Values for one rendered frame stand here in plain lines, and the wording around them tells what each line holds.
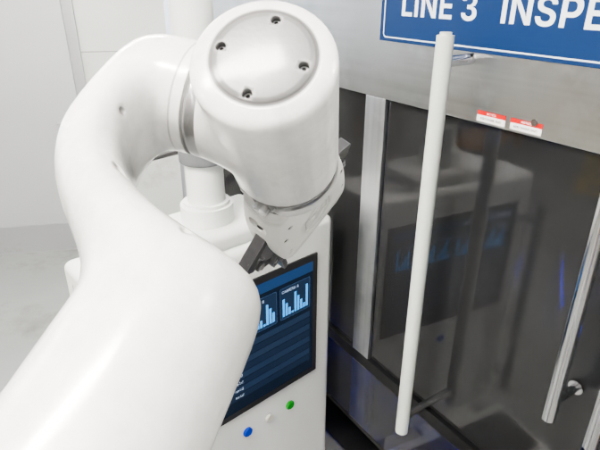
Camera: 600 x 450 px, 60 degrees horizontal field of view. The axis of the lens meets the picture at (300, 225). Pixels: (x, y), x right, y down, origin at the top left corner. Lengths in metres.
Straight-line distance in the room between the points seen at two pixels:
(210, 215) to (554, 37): 0.60
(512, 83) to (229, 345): 0.64
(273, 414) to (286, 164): 0.98
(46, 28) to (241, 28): 3.89
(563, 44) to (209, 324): 0.62
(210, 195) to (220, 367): 0.74
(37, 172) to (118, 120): 4.13
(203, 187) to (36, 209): 3.68
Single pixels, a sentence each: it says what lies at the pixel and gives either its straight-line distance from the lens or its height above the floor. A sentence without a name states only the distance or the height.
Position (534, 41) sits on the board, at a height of 1.92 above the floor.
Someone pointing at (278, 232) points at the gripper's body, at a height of 1.80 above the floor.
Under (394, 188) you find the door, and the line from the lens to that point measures 1.01.
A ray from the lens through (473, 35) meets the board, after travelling 0.84.
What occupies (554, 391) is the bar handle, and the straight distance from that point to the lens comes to 0.82.
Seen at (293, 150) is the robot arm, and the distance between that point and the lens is 0.31.
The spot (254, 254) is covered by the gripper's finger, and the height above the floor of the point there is 1.76.
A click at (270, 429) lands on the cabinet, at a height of 1.07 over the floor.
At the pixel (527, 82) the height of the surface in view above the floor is 1.87.
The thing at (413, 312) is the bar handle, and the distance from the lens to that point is 0.94.
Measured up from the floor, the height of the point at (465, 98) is 1.83.
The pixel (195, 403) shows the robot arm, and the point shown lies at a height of 1.84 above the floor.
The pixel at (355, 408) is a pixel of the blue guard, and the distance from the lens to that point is 1.37.
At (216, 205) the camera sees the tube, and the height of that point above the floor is 1.63.
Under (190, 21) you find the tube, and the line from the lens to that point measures 0.89.
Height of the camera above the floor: 2.00
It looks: 25 degrees down
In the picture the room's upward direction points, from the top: straight up
